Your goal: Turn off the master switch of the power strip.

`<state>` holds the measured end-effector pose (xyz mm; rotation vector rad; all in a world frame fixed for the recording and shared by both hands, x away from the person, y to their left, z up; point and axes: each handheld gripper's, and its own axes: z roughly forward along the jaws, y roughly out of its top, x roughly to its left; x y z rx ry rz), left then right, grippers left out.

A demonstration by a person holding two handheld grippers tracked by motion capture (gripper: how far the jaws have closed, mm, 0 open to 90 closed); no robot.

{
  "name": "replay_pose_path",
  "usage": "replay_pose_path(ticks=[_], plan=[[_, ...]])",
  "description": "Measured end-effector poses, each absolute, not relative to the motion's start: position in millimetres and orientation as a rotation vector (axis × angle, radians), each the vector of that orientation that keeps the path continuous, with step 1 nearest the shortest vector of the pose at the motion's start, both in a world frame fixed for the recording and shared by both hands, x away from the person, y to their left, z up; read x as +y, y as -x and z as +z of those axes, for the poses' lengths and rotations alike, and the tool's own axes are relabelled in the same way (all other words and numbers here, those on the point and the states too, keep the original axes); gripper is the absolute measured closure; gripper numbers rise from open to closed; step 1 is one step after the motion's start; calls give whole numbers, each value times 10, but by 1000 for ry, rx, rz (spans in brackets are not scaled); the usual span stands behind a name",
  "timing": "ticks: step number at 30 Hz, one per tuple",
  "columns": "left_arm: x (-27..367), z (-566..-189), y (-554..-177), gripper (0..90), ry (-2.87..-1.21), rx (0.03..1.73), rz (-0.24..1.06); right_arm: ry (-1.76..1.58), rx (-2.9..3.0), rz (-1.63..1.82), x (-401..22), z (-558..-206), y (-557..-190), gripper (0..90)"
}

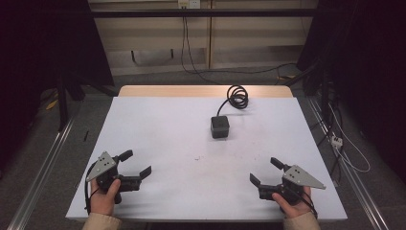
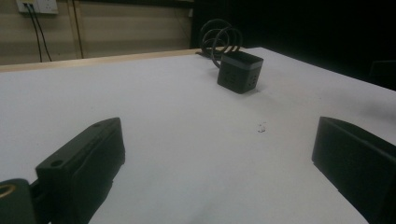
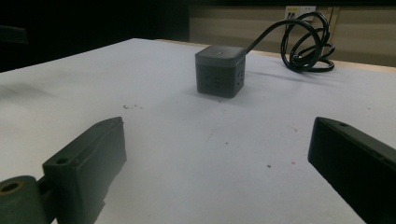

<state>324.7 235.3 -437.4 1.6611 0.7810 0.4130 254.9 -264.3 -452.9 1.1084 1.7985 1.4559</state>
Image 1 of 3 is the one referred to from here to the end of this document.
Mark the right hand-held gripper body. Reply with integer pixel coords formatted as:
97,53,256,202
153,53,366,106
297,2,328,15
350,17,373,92
258,164,327,207

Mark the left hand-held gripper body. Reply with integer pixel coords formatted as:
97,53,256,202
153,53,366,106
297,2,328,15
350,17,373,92
85,150,143,205

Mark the black cube power adapter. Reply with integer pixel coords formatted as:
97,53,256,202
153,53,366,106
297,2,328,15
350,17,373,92
210,115,231,140

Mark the black adapter cable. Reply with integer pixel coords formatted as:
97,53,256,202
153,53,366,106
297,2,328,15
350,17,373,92
216,84,250,118

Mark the person's right hand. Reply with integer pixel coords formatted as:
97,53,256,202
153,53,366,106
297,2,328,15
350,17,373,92
271,186,316,219

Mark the person's left hand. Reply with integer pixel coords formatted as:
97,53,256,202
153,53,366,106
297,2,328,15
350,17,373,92
90,178,123,217

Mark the white table mat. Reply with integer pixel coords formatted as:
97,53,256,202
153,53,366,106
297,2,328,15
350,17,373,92
65,96,349,223

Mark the white plug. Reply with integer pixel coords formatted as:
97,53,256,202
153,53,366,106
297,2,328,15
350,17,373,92
330,134,345,150

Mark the black metal stand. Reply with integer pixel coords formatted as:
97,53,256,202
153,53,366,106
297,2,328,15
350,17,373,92
283,58,344,128
55,71,120,132

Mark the dark curtain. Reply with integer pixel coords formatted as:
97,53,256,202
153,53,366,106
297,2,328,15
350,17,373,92
0,0,115,173
296,0,406,185

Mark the black horizontal bar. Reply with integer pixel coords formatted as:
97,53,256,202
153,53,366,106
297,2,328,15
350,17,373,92
90,8,321,19

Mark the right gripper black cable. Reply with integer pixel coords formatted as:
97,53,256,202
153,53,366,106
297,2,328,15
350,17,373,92
282,185,320,220

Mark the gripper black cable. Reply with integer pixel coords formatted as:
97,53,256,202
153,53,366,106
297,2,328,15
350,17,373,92
282,185,320,220
83,162,101,216

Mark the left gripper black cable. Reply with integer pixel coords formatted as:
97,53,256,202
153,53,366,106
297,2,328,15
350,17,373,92
83,162,101,216

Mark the aluminium floor rail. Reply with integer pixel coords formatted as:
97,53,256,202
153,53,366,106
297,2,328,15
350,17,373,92
6,117,77,230
306,96,391,230

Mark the white cable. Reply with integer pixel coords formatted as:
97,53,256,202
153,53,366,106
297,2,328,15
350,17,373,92
327,103,372,174

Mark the black floor cable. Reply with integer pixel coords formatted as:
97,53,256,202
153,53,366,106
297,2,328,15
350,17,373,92
184,16,222,85
180,16,300,77

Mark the white wall socket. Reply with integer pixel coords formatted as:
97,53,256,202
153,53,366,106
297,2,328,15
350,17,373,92
177,0,202,10

